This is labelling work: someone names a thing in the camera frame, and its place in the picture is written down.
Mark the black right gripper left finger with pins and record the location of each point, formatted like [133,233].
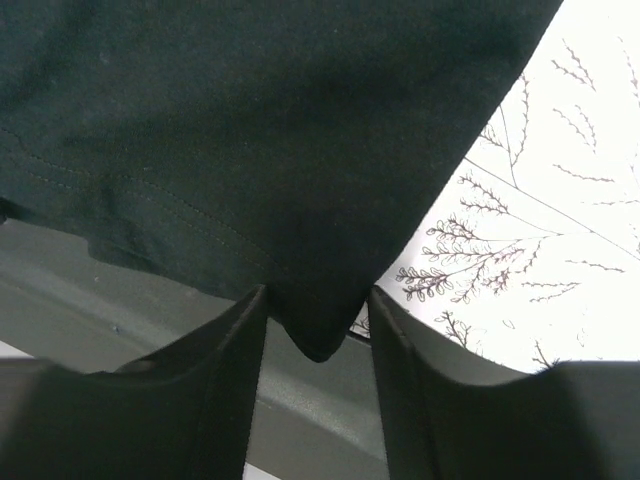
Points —
[183,412]

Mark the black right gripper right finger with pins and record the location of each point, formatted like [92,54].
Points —
[450,414]

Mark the black t-shirt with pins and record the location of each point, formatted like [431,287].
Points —
[225,144]

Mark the floral patterned table mat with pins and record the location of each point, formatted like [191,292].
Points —
[530,255]

